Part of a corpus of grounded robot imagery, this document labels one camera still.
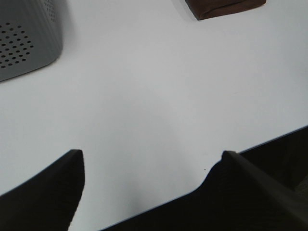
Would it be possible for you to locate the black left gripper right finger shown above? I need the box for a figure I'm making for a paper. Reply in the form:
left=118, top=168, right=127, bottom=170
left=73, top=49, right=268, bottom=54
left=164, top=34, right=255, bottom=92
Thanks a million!
left=109, top=151, right=308, bottom=231

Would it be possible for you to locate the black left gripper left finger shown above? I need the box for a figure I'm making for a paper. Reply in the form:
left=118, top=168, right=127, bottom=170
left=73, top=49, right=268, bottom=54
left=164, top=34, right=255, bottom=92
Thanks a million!
left=0, top=150, right=85, bottom=231

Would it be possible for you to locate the brown towel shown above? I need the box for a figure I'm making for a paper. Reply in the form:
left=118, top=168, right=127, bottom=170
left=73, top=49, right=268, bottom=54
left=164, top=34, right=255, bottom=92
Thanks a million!
left=185, top=0, right=267, bottom=20

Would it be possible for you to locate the grey perforated plastic basket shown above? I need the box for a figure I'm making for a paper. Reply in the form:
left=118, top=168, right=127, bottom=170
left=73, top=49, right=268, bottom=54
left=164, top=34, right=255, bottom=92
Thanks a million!
left=0, top=0, right=63, bottom=81

